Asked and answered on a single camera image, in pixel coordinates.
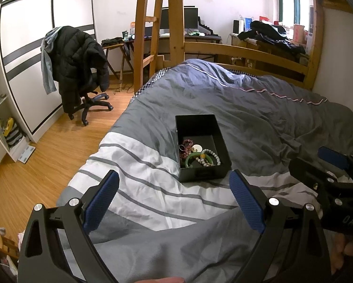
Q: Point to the person's left hand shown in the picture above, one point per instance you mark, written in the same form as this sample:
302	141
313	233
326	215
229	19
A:
158	280

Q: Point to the blue box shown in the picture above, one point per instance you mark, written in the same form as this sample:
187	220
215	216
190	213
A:
248	24

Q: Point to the white bathroom scale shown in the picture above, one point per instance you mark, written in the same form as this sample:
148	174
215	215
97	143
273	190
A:
26	153

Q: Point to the black white checked bed sheet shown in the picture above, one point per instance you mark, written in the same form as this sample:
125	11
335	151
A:
153	76

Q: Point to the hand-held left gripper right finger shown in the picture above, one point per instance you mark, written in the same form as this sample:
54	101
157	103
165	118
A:
247	200

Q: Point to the blue-grey garment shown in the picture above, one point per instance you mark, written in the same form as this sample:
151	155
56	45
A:
48	73

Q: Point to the black cloth bundle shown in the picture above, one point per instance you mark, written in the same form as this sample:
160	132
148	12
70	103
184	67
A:
111	40

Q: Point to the green jade bangle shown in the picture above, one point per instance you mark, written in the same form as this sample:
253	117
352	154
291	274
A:
189	160

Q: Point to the wooden folding table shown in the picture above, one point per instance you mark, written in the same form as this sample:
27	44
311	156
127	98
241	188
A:
117	46

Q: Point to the black jewelry box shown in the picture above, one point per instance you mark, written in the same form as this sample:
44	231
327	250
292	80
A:
194	123

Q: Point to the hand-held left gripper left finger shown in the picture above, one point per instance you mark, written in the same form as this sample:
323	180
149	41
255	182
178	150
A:
102	200

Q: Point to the grey white striped duvet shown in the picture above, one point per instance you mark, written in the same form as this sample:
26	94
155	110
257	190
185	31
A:
253	118

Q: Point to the white wardrobe with dark stripes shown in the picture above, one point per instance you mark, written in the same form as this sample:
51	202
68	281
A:
32	50

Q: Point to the wooden ladder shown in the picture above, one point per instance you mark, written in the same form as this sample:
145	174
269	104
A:
141	35

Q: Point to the black office chair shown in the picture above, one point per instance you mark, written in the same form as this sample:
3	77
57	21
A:
88	106

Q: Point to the dark desk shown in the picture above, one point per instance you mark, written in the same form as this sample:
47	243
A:
206	37

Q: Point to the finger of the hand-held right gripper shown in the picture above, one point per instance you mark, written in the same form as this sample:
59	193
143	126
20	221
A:
332	156
307	171

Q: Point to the pile of black clothes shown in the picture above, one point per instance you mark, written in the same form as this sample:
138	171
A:
273	34

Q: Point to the pink box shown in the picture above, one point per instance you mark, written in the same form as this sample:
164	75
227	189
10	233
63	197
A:
299	33

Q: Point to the wooden bunk bed frame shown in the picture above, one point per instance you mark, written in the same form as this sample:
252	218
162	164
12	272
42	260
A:
244	51

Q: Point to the black computer monitor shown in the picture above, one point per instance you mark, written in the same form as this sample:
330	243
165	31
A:
191	17
164	17

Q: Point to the white round disc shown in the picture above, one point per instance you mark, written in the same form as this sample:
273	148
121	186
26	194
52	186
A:
197	147

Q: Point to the window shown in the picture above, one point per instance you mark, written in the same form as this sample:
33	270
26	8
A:
294	0

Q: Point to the person's right hand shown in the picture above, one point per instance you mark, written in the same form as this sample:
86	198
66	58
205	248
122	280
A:
349	244

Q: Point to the black puffer jacket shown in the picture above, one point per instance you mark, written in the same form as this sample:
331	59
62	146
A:
73	59

